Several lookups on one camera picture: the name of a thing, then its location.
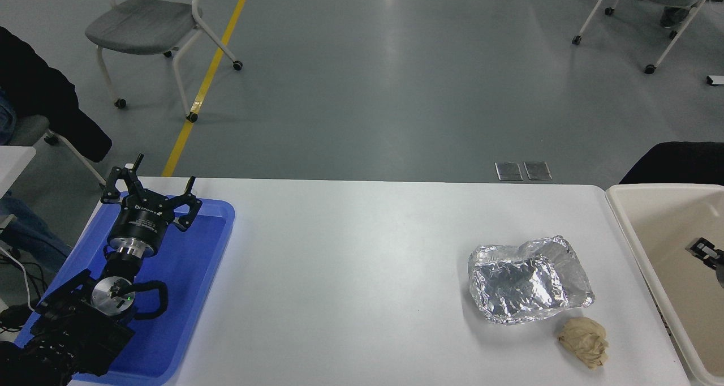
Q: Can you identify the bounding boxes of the grey chair under person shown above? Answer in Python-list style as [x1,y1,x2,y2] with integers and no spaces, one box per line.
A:
[6,114,108,187]

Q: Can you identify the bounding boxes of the blue plastic tray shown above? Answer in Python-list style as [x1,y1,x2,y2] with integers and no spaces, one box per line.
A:
[14,191,236,385]

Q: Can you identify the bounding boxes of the crumpled tan paper ball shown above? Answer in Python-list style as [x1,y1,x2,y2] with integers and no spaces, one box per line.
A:
[557,318,610,370]

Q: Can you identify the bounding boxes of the person on white-framed chair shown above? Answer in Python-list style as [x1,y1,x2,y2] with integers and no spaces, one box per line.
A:
[625,0,714,29]

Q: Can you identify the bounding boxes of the seated person beside small table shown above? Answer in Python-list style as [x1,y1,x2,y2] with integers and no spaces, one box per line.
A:
[0,27,113,273]

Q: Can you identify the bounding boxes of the white floor cable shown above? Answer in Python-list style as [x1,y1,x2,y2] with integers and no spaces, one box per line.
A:
[0,245,36,312]

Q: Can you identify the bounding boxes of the metal floor plate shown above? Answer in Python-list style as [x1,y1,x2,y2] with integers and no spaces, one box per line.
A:
[495,161,524,182]
[523,161,553,181]

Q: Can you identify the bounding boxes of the small white side table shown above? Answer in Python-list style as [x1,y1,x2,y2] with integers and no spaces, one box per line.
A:
[0,146,37,198]

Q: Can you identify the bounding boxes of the black floor cables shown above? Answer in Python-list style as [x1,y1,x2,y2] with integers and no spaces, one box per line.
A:
[0,259,50,333]

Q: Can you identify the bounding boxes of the large pale plastic bin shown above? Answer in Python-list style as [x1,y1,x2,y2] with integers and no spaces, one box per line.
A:
[604,183,724,386]

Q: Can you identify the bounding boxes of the person behind bin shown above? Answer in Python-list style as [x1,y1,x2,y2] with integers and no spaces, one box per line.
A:
[619,141,724,186]

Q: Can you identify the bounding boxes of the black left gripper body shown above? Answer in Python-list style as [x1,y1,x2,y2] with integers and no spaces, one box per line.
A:
[107,195,177,246]

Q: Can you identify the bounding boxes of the empty grey wheeled chair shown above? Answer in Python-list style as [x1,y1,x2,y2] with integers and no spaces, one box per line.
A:
[85,0,244,123]

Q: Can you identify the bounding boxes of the crumpled silver foil tray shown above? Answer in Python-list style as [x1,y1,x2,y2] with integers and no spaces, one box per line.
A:
[468,235,596,325]

